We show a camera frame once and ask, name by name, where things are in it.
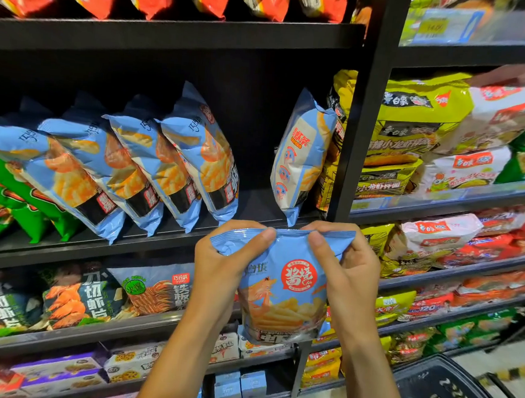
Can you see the person's right hand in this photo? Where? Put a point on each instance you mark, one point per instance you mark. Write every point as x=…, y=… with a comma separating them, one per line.
x=354, y=285

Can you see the person's left hand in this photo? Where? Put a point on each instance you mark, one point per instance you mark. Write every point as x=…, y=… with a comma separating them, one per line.
x=216, y=274

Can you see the dark shrimp chip bags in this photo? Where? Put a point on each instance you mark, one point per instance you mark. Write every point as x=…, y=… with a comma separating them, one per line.
x=0, y=312
x=151, y=288
x=82, y=296

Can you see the row of small blue boxes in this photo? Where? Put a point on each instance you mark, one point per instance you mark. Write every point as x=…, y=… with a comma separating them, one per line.
x=228, y=386

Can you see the row of blue snack bags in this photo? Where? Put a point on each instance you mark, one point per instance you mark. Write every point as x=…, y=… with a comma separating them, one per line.
x=120, y=167

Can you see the noodle packets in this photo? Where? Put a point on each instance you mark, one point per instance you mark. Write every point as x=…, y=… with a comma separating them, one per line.
x=424, y=100
x=506, y=220

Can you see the black metal shelf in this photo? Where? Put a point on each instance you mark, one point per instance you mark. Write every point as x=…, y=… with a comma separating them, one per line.
x=166, y=39

